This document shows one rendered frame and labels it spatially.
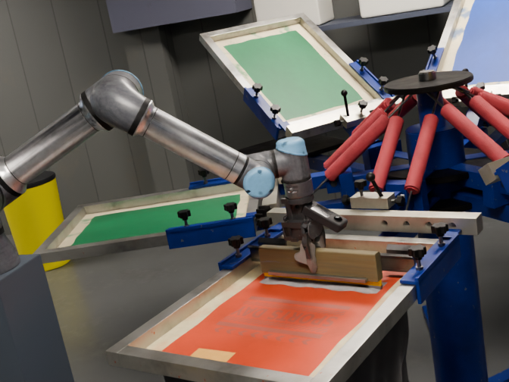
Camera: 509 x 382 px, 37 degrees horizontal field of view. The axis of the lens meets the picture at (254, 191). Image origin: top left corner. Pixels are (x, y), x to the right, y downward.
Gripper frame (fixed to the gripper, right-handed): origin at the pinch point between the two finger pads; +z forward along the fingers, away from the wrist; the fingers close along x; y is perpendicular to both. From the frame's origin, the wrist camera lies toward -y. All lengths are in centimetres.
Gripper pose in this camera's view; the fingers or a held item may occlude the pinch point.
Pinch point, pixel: (319, 266)
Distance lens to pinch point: 203.5
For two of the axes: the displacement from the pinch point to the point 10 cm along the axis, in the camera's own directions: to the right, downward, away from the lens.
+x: -5.4, 3.2, -7.8
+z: 1.9, 9.5, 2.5
